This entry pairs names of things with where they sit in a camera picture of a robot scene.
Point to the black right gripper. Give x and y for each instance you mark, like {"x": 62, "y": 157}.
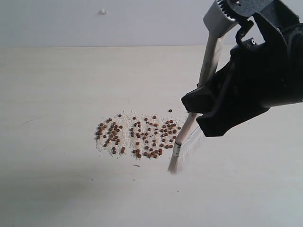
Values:
{"x": 268, "y": 68}

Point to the white wooden paint brush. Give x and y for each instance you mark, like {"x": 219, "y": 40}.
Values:
{"x": 190, "y": 137}

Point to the pile of brown pellets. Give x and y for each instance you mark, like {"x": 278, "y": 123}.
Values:
{"x": 138, "y": 135}

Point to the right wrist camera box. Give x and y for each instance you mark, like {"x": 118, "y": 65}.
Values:
{"x": 218, "y": 20}

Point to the small white wall fixture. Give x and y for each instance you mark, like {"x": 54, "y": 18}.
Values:
{"x": 103, "y": 12}

